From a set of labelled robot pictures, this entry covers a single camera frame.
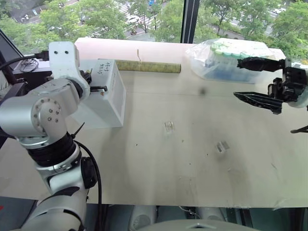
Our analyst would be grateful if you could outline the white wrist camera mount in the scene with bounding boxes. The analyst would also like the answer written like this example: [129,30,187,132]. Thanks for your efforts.
[285,92,308,109]
[48,41,91,97]

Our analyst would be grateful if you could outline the white rounded shape under table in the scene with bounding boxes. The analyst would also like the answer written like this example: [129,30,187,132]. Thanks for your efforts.
[196,206,228,224]
[130,205,157,231]

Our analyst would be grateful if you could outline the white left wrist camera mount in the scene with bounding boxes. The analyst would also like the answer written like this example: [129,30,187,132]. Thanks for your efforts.
[48,41,91,97]

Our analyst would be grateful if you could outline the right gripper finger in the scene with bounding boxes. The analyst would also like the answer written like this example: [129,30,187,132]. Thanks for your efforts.
[236,56,286,73]
[233,91,284,116]

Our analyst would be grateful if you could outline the small white clip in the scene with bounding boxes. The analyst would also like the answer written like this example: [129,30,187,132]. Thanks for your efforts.
[215,141,230,155]

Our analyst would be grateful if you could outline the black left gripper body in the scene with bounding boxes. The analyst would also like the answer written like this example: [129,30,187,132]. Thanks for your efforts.
[80,69,93,85]

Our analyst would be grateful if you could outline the small clear plastic holder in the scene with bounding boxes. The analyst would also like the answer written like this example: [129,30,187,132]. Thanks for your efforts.
[164,121,175,136]

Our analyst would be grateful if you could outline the clear plastic bag of supplies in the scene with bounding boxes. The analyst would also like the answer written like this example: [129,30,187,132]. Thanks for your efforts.
[185,38,286,85]

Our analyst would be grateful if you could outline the black window frame post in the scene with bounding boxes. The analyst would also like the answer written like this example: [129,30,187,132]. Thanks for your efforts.
[180,0,201,44]

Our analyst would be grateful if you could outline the grey rounded robot body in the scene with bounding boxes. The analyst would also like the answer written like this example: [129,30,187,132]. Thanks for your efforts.
[138,218,261,231]

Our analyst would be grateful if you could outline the white box with slot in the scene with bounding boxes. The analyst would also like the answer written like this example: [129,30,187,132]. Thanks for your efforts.
[70,58,127,130]

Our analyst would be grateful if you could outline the thin wire frame glasses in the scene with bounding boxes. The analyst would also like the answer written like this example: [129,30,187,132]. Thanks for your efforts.
[19,57,39,73]

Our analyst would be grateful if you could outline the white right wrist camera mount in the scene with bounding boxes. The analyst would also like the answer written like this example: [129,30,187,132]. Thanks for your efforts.
[285,92,308,109]

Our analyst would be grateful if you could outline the black equipment beside table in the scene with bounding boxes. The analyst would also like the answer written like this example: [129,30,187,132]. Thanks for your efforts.
[0,28,52,103]

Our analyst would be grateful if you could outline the thin string on tube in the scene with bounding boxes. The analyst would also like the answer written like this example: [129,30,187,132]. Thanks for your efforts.
[135,49,143,71]

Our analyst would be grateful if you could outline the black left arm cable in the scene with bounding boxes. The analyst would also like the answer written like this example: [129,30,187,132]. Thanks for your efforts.
[75,140,103,205]

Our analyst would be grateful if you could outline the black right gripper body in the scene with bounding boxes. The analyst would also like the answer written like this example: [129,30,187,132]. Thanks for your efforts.
[267,58,308,103]

